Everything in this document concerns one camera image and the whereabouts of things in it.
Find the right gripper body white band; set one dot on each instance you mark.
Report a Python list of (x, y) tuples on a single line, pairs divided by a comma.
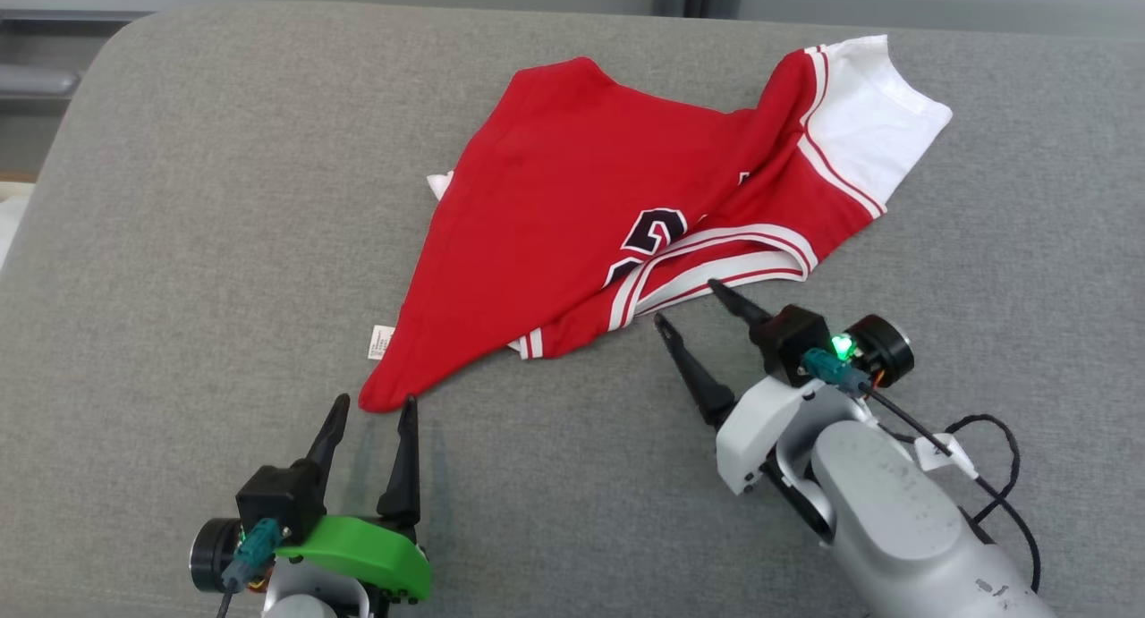
[(769, 421)]

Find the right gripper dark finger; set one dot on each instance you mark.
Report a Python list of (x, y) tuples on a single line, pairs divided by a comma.
[(742, 307), (698, 376)]

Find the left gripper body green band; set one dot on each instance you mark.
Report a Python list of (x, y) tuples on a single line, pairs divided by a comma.
[(367, 555)]

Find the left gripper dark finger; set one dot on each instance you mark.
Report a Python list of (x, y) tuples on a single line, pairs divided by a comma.
[(329, 439), (404, 475)]

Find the red and white jersey shirt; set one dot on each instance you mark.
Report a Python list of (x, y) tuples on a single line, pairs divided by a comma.
[(555, 207)]

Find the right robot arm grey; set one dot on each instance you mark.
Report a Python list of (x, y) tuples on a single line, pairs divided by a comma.
[(894, 520)]

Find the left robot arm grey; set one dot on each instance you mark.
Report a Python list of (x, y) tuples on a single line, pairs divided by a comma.
[(309, 600)]

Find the grey rounded metal bar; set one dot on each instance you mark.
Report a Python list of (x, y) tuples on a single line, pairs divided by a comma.
[(36, 81)]

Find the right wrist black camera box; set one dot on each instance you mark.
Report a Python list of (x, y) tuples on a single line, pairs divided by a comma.
[(787, 341)]

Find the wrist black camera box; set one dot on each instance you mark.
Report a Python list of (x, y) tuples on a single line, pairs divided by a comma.
[(787, 341), (282, 497)]

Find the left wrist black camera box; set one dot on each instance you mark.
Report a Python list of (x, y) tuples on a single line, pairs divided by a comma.
[(282, 497)]

